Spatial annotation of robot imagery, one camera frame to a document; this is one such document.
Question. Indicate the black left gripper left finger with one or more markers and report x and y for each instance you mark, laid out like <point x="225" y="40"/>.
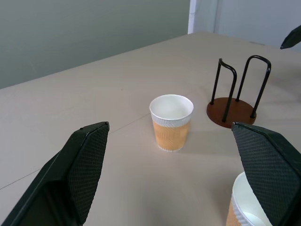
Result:
<point x="70" y="169"/>

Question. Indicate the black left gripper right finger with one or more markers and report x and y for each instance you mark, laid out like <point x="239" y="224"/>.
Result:
<point x="270" y="169"/>

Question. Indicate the orange white paper cup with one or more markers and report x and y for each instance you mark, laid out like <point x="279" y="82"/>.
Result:
<point x="237" y="212"/>
<point x="171" y="136"/>

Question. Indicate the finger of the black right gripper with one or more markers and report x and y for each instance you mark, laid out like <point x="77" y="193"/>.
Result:
<point x="294" y="37"/>

